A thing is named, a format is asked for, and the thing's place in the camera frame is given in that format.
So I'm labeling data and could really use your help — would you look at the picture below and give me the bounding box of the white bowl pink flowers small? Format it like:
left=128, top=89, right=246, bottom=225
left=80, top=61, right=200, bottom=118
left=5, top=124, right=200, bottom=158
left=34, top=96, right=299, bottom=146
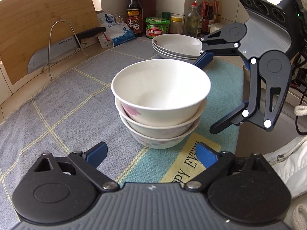
left=120, top=116, right=201, bottom=149

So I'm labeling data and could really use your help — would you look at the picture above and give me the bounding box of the oil bottle yellow cap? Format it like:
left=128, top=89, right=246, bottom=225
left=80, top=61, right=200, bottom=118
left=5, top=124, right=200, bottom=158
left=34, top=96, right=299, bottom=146
left=213, top=0, right=222, bottom=23

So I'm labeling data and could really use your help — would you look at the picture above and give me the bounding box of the wire rack stand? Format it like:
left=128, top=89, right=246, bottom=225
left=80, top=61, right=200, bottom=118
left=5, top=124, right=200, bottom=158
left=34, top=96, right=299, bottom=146
left=41, top=19, right=91, bottom=81

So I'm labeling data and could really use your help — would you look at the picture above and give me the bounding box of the steel kitchen knife black handle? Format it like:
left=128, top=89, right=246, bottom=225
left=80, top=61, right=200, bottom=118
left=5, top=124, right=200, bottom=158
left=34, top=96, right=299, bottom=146
left=28, top=26, right=106, bottom=74

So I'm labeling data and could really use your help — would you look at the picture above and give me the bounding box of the dark vinegar bottle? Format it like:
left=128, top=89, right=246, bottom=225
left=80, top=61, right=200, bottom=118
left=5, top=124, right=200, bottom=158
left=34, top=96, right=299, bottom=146
left=126, top=0, right=143, bottom=37

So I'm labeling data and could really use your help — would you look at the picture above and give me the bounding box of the clear glass pickle bottle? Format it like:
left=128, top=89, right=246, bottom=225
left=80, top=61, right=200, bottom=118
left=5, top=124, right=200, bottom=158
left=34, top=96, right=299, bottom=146
left=183, top=3, right=200, bottom=37

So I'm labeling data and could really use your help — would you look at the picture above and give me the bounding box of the red cap sauce bottle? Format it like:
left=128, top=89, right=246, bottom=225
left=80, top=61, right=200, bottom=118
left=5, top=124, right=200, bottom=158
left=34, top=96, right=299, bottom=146
left=201, top=0, right=214, bottom=35

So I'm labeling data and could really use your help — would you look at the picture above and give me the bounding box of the blue white salt bag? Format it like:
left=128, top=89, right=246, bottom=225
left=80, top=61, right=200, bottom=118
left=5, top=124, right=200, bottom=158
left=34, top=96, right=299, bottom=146
left=97, top=12, right=135, bottom=48

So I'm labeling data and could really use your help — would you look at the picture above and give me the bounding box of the green lid sauce jar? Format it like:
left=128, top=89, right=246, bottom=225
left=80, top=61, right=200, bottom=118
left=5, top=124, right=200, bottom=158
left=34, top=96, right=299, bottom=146
left=145, top=17, right=170, bottom=39

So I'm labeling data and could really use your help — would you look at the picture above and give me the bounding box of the white deep plate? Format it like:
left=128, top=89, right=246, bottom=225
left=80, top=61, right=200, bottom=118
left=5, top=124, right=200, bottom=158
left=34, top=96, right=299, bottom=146
left=155, top=49, right=197, bottom=64

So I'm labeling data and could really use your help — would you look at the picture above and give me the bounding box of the bamboo cutting board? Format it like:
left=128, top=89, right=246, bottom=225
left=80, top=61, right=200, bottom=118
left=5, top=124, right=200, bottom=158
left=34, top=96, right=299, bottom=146
left=1, top=0, right=100, bottom=84

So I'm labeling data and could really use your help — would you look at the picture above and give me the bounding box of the yellow lid spice jar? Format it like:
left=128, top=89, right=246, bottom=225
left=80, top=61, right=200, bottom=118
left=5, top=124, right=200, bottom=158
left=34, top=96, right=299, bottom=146
left=170, top=15, right=183, bottom=34

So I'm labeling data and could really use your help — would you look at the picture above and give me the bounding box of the grey checked dish mat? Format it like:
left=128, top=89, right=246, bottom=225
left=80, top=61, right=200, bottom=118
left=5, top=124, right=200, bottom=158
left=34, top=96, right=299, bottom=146
left=1, top=37, right=162, bottom=229

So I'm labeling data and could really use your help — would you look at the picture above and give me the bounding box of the white plate with stain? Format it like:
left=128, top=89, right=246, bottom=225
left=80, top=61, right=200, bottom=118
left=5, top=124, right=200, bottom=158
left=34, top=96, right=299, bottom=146
left=152, top=34, right=202, bottom=57

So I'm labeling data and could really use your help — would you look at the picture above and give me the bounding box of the white drawstring cloth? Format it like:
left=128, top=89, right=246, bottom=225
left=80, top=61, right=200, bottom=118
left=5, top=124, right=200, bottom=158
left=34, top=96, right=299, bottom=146
left=264, top=105, right=306, bottom=229

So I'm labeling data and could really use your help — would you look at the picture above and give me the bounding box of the white plate with fruit print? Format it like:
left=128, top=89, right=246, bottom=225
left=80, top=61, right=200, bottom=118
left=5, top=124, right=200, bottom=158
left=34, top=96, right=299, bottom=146
left=153, top=45, right=198, bottom=60

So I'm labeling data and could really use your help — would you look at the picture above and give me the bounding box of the white plastic box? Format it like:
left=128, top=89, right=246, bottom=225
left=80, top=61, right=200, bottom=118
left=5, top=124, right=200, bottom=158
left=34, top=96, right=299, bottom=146
left=208, top=23, right=225, bottom=34

